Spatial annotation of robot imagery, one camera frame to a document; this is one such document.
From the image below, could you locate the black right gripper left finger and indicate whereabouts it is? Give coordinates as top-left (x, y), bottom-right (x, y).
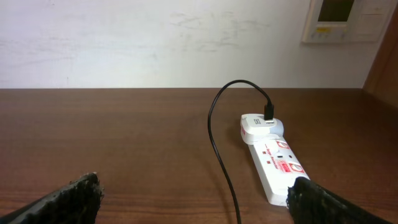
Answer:
top-left (1, 172), bottom-right (104, 224)

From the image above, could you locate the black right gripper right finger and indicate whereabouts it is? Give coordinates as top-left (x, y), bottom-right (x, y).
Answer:
top-left (286, 177), bottom-right (390, 224)

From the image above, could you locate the white USB wall charger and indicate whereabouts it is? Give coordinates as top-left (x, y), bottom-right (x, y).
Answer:
top-left (241, 114), bottom-right (284, 145)

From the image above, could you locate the white power strip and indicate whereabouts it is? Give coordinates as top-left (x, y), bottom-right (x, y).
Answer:
top-left (248, 138), bottom-right (309, 207)

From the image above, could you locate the black USB charging cable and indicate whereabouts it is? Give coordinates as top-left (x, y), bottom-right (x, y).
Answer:
top-left (207, 79), bottom-right (275, 224)

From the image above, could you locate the beige wall control panel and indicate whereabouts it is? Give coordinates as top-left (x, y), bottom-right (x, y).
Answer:
top-left (302, 0), bottom-right (397, 44)

